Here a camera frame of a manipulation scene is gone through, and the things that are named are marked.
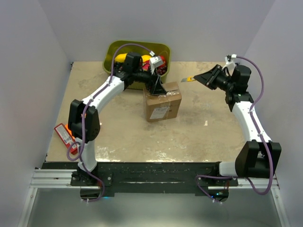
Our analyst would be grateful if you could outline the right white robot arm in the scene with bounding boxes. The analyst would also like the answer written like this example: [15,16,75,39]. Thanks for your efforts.
[193,65,282,186]

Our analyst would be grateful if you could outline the olive green plastic bin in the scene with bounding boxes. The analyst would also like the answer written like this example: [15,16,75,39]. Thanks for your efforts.
[103,40,171,90]

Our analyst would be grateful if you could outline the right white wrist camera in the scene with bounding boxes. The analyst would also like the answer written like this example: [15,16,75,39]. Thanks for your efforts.
[222,54,237,70]

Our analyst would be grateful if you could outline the dark red grape bunch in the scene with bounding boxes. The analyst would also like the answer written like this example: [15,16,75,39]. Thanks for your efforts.
[156,67,167,75]

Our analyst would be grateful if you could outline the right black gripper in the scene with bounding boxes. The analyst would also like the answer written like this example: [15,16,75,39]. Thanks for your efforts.
[194,65,234,93]

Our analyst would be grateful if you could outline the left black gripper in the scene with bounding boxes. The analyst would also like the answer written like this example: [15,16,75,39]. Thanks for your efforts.
[133,64,167,95]

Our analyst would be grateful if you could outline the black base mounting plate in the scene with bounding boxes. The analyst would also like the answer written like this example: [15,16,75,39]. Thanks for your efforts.
[42,162,238,200]

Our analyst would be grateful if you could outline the red apple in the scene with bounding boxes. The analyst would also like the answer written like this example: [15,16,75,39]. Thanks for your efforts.
[159,55,167,68]

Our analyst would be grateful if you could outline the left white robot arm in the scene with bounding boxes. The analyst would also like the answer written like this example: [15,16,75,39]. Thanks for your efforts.
[68,52,167,185]

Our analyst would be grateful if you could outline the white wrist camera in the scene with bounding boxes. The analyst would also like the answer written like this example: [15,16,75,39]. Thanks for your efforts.
[149,55,164,74]
[222,54,237,70]

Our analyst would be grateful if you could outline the yellow mango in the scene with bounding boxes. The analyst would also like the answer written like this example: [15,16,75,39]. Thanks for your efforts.
[114,53,127,63]

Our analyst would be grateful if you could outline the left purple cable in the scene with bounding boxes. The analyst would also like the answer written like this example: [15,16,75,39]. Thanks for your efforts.
[66,44,153,203]

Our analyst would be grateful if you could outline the yellow lemon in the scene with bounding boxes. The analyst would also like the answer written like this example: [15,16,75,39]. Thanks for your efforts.
[142,55,151,62]

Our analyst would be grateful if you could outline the brown cardboard express box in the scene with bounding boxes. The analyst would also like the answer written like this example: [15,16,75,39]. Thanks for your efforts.
[143,82,182,122]

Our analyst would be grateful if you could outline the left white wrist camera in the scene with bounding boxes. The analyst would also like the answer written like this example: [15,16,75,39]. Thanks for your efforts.
[149,55,164,74]

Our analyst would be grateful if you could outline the red small box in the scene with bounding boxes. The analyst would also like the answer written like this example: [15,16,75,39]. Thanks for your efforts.
[54,123,78,155]

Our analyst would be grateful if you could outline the yellow black utility knife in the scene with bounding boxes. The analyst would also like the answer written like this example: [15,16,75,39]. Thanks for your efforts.
[181,77,195,82]

